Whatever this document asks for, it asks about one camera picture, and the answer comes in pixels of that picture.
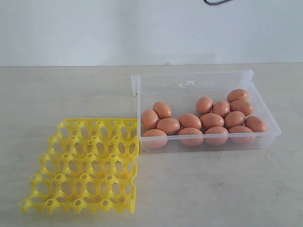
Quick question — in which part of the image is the brown egg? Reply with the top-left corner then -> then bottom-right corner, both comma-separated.
245,116 -> 267,132
230,100 -> 253,116
224,111 -> 246,130
205,126 -> 229,146
141,109 -> 159,130
153,102 -> 172,119
228,126 -> 256,145
156,118 -> 180,135
212,101 -> 230,118
200,113 -> 224,129
143,129 -> 168,149
227,88 -> 249,103
178,127 -> 204,147
178,113 -> 202,130
196,96 -> 213,115

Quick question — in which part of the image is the clear plastic bin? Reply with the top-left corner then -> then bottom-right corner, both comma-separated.
131,70 -> 281,152

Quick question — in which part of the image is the yellow plastic egg tray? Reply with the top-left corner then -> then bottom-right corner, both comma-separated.
19,118 -> 140,214

